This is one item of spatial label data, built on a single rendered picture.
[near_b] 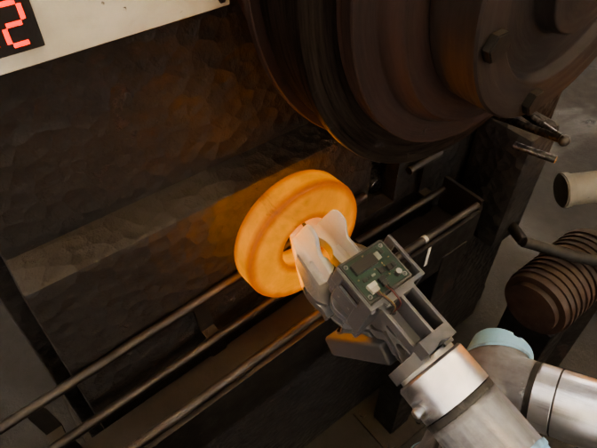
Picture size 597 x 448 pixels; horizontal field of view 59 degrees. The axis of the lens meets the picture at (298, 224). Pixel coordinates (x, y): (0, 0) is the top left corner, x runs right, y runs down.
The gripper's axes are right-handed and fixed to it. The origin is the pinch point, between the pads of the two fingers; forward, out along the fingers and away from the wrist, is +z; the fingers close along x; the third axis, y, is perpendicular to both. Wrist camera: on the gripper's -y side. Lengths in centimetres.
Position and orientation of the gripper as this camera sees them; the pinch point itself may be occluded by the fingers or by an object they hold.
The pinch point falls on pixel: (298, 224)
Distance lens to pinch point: 59.8
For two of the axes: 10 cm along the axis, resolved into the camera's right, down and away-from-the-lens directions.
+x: -7.9, 4.5, -4.2
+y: 1.5, -5.2, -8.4
